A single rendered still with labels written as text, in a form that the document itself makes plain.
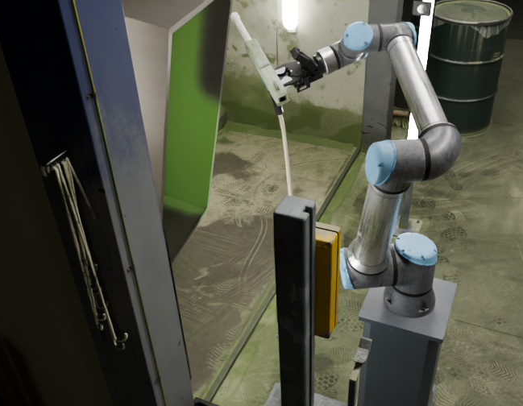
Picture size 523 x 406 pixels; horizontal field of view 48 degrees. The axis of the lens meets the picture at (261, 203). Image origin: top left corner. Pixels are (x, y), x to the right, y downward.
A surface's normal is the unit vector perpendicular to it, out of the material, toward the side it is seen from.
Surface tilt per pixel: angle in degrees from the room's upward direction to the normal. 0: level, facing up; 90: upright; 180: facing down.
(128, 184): 90
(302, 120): 90
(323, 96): 90
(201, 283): 0
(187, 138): 91
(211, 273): 0
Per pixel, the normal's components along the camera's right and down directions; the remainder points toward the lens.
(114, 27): 0.91, 0.20
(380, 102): -0.41, 0.54
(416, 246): 0.04, -0.82
